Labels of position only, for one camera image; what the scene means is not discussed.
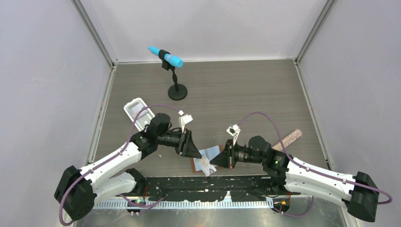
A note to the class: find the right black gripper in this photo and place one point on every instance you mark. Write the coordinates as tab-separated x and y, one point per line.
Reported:
226	159

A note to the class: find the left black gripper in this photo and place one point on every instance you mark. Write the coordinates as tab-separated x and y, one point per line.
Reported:
186	147

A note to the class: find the brown leather card holder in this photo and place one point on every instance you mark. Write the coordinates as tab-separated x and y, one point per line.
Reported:
208	153

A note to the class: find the VIP card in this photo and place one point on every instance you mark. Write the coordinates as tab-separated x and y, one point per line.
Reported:
203	165

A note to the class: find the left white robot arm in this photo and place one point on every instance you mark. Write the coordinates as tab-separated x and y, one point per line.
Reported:
80	189

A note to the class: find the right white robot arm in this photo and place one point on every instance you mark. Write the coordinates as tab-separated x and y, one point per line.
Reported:
353	192

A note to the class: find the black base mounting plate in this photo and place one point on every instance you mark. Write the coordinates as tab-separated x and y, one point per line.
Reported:
208	189

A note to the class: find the black microphone stand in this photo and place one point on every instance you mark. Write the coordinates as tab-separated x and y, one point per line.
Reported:
177	91

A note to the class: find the pink glitter stick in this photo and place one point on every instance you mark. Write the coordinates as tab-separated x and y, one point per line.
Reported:
288	140

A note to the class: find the white perforated plastic basket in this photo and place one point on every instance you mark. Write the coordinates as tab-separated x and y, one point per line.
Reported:
144	117

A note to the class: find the blue toy microphone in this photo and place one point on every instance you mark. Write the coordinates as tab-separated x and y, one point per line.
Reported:
168	60

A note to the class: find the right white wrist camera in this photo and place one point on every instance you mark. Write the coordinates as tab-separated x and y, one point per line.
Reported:
234	131

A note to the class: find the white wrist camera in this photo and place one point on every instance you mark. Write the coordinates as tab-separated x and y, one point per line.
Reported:
234	131
184	119

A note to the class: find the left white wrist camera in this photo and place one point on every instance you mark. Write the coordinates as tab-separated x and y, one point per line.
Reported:
184	119

